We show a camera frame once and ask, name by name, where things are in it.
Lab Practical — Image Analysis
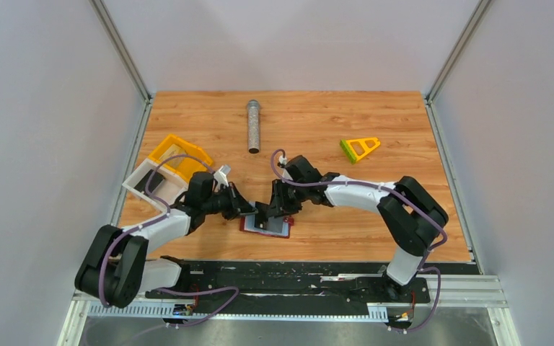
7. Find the yellow plastic bin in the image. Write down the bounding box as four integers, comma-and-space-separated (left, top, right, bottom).
148, 134, 214, 183

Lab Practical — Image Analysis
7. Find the red leather card holder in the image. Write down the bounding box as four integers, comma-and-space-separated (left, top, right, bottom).
239, 201, 294, 239

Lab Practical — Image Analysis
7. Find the yellow green triangular bracket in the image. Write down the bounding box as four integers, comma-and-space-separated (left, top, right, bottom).
339, 137, 381, 164

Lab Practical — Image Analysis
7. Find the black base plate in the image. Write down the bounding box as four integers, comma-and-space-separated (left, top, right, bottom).
172, 261, 431, 316

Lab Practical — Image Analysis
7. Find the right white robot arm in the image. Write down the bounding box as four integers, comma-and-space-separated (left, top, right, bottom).
262, 149, 449, 286

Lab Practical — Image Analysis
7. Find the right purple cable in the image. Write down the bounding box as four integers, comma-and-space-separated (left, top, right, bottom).
269, 148, 450, 334

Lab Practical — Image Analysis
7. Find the white plastic bin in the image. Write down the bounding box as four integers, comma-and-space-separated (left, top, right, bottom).
122, 159, 188, 212

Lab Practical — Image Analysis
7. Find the black VIP credit card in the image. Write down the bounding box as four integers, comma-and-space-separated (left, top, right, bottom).
135, 170, 164, 195

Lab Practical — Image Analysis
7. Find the gold VIP card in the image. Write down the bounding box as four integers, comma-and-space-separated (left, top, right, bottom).
159, 144, 186, 169

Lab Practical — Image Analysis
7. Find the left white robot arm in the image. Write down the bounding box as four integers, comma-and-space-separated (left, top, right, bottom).
74, 172, 258, 308

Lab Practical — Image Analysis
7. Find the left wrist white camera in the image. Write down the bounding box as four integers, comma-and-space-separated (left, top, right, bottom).
213, 164, 231, 187

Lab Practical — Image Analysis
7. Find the grey metal tube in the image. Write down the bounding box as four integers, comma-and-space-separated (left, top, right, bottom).
247, 99, 260, 154

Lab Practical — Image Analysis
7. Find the slotted white cable duct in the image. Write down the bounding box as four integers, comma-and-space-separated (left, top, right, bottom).
88, 301, 389, 323

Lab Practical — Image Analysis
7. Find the wrist white camera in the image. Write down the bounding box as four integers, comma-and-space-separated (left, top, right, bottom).
278, 153, 288, 166
213, 164, 231, 187

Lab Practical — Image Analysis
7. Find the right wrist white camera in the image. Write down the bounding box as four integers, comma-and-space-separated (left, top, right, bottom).
278, 153, 288, 166

